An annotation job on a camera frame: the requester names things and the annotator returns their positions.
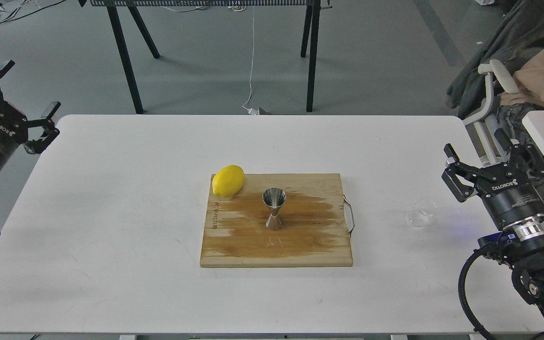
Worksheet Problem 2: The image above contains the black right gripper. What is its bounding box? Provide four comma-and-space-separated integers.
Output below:
441, 128, 544, 231

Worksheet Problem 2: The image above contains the small clear glass cup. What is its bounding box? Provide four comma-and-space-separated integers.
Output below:
406, 196, 437, 228

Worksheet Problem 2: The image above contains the steel double jigger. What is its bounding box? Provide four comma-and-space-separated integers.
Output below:
263, 187, 287, 231

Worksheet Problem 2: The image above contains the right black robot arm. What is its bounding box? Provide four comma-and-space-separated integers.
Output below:
441, 129, 544, 340

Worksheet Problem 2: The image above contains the white office chair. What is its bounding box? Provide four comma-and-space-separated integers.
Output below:
463, 59, 519, 167

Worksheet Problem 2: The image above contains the person in beige shirt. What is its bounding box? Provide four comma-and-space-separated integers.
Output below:
446, 0, 544, 145

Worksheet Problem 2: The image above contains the wooden cutting board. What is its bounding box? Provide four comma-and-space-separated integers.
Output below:
199, 173, 353, 268

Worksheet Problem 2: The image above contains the yellow lemon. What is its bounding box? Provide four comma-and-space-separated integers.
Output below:
212, 164, 245, 198

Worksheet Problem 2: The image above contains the black metal frame table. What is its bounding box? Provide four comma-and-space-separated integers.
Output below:
78, 0, 332, 114

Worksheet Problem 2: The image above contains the white hanging cable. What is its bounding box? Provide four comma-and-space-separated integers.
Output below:
241, 5, 259, 115

